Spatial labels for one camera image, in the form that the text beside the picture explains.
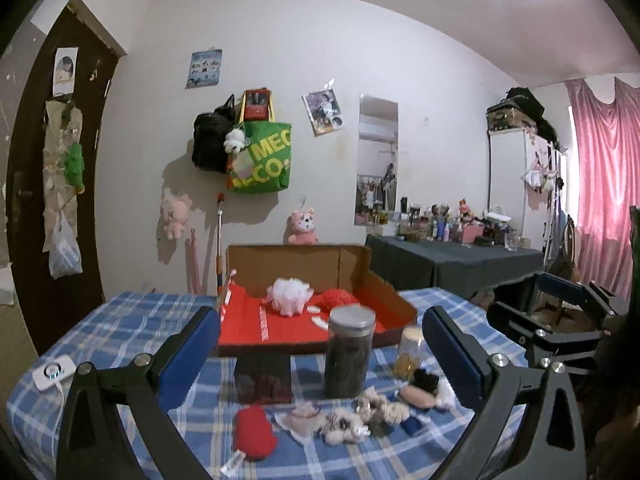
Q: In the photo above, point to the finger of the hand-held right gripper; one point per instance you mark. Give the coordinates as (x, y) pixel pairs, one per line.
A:
(562, 287)
(535, 332)

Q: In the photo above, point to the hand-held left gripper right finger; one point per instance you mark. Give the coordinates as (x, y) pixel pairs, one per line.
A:
(457, 360)

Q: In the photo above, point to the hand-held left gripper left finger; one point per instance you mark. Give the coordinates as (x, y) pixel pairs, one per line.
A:
(192, 355)

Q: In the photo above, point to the cardboard box with red lining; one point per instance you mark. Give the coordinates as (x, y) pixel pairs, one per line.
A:
(250, 320)

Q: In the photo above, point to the small blue sponge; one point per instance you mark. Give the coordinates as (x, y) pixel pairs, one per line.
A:
(412, 425)

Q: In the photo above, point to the cream scrunchie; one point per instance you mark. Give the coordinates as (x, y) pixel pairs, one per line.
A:
(371, 402)
(396, 411)

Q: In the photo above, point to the red knitted ball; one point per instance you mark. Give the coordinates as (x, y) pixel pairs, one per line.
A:
(255, 432)

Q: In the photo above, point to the small clear jar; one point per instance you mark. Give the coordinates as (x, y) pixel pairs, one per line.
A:
(407, 355)

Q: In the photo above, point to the black box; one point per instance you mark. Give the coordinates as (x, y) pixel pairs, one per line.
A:
(262, 377)

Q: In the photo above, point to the blue plaid sheet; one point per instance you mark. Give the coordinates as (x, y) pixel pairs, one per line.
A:
(125, 320)

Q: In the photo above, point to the pink umbrella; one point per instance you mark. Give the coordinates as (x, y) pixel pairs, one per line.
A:
(194, 260)

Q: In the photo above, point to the table with dark cloth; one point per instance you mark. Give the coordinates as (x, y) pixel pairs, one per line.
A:
(450, 265)

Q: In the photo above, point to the dark grey scrunchie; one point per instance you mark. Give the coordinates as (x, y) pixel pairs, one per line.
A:
(380, 428)

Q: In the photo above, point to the dark jar with metal lid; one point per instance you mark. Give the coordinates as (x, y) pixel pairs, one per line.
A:
(347, 360)

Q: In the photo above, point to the white mesh bath pouf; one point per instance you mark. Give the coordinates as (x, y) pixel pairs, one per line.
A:
(287, 295)

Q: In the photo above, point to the clothes rack with garments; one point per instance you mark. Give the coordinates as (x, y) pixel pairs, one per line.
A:
(542, 175)

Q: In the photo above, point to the mop pole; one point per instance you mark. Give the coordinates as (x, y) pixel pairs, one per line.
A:
(220, 240)

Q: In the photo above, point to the pink curtain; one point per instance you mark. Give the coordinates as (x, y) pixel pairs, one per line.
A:
(605, 170)

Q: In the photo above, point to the row of cosmetic bottles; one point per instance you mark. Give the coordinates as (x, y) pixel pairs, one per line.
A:
(440, 227)

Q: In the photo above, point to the red mesh bath pouf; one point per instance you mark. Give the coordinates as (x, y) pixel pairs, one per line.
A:
(335, 297)

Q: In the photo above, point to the white electronic device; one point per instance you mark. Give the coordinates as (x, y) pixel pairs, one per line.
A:
(52, 372)

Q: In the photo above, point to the pink plush rabbit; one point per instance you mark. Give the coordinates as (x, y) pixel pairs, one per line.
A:
(175, 212)

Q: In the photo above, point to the white plastic bag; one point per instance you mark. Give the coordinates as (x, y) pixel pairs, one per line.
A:
(65, 255)

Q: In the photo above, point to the pink plush cat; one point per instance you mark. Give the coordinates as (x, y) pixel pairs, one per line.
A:
(302, 227)

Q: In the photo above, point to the patterned storage case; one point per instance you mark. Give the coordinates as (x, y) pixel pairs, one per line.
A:
(505, 117)

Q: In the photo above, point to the black bag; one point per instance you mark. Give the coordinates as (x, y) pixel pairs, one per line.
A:
(525, 100)

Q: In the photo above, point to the green tote bag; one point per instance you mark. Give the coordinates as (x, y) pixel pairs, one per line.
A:
(265, 165)

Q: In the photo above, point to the black backpack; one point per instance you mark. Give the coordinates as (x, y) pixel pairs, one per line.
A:
(210, 140)

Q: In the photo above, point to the small white plush toy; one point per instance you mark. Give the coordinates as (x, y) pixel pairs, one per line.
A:
(234, 141)

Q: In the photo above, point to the green plush toy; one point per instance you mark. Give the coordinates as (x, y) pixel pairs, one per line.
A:
(75, 165)

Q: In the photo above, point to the beige hanging organiser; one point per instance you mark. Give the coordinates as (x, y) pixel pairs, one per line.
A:
(55, 160)

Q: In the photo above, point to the dark brown door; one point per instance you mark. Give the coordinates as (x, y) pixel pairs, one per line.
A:
(30, 160)

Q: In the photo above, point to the red framed picture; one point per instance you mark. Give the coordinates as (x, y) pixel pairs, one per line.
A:
(257, 105)

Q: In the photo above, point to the photo on door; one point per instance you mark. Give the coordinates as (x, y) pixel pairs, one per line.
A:
(65, 70)

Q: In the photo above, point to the wall mirror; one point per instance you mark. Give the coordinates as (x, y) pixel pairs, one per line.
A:
(377, 150)

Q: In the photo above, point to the photo collage wall poster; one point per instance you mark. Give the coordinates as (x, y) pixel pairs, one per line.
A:
(322, 110)

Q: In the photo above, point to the blue wall poster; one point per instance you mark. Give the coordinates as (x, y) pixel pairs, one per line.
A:
(204, 69)

